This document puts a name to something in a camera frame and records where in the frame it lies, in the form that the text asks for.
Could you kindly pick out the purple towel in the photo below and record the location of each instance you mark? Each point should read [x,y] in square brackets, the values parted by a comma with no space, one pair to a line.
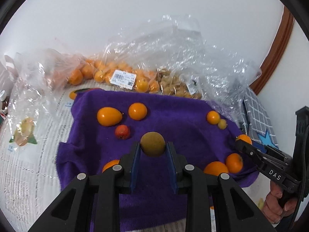
[180,120]

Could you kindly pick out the person's right hand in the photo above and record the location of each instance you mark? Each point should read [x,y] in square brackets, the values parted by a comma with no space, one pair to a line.
[271,208]

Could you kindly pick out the small red fruit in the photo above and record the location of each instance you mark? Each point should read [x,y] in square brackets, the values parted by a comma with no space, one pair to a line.
[122,132]

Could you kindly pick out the oval orange fruit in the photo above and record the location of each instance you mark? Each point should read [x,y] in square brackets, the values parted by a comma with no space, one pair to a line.
[109,116]

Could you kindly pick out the clear bag of oranges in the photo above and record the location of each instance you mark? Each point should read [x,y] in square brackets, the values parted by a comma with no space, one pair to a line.
[41,78]

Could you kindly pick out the large orange mandarin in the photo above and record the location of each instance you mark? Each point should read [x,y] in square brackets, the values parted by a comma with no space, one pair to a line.
[110,164]
[216,168]

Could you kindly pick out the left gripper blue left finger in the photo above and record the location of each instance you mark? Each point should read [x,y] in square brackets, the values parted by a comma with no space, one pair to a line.
[92,202]

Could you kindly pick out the round brown yellow fruit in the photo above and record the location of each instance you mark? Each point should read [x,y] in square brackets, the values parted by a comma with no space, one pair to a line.
[153,144]

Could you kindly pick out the white plastic bag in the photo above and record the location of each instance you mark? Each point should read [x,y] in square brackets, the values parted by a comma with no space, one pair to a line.
[9,74]

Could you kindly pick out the brown wooden door frame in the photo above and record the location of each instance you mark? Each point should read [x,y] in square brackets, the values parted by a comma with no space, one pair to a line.
[276,51]

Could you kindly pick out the small orange mandarin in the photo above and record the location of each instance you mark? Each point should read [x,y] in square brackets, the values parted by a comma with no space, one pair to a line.
[137,111]

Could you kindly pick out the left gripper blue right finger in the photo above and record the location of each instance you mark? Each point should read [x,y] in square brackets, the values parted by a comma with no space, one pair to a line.
[234,210]

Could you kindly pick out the dark medicine bottle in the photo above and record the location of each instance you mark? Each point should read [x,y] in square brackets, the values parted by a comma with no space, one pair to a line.
[4,98]

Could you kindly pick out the small yellow green fruit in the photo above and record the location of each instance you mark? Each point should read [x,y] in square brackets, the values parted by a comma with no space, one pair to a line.
[222,124]

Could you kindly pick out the grey checked star bag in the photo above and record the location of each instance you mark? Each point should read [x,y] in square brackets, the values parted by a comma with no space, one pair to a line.
[255,121]

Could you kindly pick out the large clear plastic bag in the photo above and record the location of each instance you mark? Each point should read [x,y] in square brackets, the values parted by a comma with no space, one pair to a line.
[175,44]

